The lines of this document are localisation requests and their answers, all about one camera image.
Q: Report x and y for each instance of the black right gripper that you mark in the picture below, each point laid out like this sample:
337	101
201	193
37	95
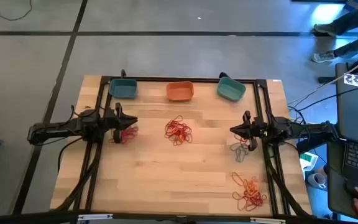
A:
250	129

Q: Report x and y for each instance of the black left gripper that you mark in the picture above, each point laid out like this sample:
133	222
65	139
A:
117	119

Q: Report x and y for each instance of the small red rubber band cluster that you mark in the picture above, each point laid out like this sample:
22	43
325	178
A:
240	139

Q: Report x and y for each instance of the red rubber band pile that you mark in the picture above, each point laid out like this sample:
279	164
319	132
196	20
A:
126	134

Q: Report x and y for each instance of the mixed red orange band pile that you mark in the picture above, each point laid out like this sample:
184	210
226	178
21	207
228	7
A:
177	130

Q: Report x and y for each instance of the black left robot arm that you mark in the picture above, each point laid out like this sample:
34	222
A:
57	129

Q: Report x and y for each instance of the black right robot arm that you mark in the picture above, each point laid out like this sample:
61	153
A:
303	130

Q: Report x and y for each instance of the grey rubber band cluster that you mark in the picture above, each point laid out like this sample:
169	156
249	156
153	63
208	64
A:
239	151

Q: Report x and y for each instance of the blue plastic basket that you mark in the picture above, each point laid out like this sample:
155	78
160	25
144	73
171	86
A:
123	88

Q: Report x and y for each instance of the green plastic basket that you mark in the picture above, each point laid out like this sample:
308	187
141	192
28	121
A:
231	89

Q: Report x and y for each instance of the black clamp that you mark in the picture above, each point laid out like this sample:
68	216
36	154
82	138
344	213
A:
123	73
224	75

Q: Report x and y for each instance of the orange plastic basket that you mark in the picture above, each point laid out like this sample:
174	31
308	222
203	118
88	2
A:
180	91

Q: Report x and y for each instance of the large orange red band pile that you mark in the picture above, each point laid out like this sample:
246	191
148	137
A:
250	193

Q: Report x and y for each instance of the green white box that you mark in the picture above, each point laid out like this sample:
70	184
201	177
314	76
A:
308	160

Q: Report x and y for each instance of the white mug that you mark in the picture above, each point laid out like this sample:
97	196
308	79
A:
317	180

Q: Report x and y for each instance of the person's shoe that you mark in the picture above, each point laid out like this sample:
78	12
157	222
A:
325	29
323	57

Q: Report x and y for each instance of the grey side table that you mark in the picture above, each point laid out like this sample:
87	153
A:
356	112

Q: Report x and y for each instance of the white rod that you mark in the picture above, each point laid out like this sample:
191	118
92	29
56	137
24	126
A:
346	71

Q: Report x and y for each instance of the white printed label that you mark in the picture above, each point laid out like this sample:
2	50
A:
356	80

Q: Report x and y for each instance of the black computer mouse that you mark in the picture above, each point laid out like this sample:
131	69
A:
351	189

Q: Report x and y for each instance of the black rig crossbar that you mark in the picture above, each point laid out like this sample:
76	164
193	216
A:
26	217

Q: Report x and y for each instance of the person's leg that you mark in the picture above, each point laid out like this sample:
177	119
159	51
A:
356	46
353	20

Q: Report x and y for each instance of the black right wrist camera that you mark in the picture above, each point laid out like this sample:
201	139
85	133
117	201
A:
261	127

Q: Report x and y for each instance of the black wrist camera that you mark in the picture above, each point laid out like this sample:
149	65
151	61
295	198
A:
261	127
93	116

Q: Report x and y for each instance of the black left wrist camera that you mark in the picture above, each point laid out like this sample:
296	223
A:
93	116

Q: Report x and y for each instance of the black aluminium table frame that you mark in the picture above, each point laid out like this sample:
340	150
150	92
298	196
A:
182	79

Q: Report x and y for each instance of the silver bracket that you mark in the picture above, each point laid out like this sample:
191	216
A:
267	220
95	216

